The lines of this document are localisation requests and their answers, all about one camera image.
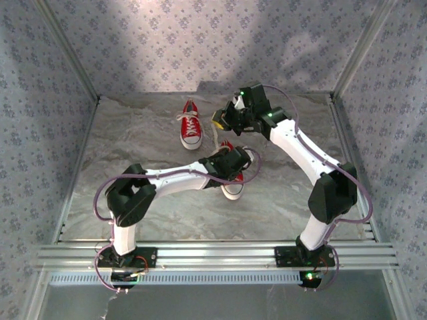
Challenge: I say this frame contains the white shoelace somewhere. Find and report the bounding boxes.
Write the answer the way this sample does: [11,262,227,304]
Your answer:
[175,111,201,137]
[208,125,234,157]

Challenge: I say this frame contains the red canvas sneaker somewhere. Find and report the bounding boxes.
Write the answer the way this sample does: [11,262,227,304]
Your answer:
[216,139,246,201]
[179,99,203,150]

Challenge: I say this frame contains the black controller board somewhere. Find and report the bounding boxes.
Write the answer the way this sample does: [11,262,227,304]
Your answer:
[109,270,139,290]
[298,270,324,290]

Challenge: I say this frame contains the white torn strip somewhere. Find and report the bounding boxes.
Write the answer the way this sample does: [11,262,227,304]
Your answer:
[99,295,116,320]

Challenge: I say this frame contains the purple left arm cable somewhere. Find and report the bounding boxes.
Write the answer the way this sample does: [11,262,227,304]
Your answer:
[93,148,264,293]

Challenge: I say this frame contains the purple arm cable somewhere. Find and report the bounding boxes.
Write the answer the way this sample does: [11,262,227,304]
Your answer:
[262,85,374,293]
[93,148,264,293]

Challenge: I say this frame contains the floral fabric enclosure lining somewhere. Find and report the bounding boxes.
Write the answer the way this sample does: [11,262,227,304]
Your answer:
[0,0,427,320]

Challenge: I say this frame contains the aluminium side rail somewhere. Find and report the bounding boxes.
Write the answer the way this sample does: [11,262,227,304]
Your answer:
[328,93,383,244]
[51,98,101,244]

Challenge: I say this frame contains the aluminium mounting rail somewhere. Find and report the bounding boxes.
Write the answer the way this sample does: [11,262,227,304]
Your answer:
[33,240,401,271]

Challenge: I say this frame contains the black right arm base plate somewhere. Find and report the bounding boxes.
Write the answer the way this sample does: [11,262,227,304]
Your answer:
[274,246,336,268]

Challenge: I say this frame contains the grey slotted cable duct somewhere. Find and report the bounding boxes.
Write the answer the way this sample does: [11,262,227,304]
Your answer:
[49,270,308,287]

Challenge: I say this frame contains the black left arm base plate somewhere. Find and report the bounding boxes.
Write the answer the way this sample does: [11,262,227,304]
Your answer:
[97,247,158,269]

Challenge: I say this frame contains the aluminium frame post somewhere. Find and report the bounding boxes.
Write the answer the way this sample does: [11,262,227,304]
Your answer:
[330,0,400,101]
[33,0,101,103]

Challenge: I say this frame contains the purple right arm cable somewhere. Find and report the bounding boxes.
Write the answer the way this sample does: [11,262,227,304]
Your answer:
[262,85,374,293]

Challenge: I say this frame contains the aluminium frame leg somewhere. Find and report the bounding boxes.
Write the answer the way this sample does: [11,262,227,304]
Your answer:
[23,270,51,320]
[382,269,406,320]

